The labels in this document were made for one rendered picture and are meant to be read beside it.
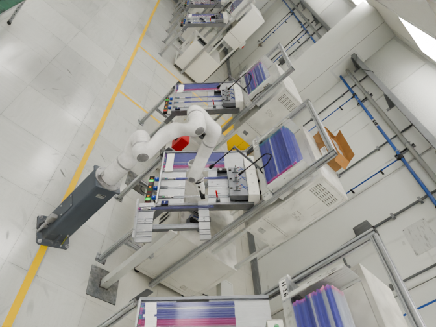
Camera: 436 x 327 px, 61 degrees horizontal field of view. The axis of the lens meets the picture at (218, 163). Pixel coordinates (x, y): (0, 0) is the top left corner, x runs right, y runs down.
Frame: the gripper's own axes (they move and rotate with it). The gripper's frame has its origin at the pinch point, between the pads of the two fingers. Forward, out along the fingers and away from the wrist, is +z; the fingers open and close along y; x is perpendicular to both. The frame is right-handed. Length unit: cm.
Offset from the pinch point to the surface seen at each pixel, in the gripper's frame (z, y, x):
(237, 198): 2.2, -5.9, -25.5
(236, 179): -2.6, 10.0, -26.4
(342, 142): 4, 45, -116
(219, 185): 2.8, 12.2, -12.5
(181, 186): -2.4, 12.2, 15.9
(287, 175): -16, -12, -62
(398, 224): 96, 31, -164
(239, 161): 6, 45, -30
